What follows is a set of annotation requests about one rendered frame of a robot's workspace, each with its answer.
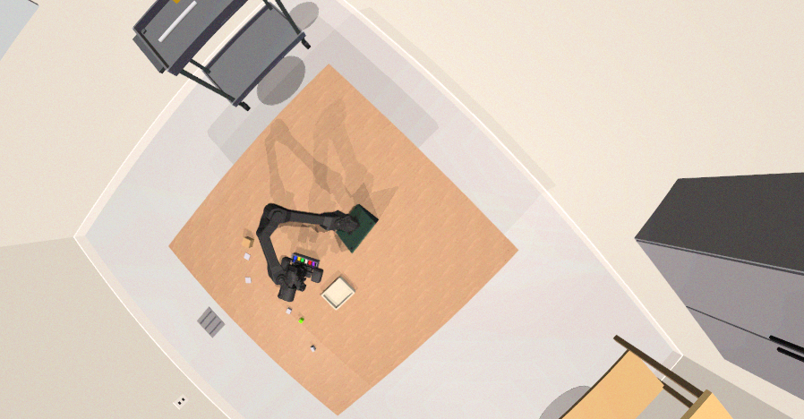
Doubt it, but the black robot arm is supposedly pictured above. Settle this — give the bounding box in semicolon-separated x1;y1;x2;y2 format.
256;202;359;302

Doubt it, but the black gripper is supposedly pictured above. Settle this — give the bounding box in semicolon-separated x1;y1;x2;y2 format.
281;257;324;283

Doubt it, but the cream open-top tray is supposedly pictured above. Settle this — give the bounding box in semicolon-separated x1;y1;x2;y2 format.
321;277;355;310

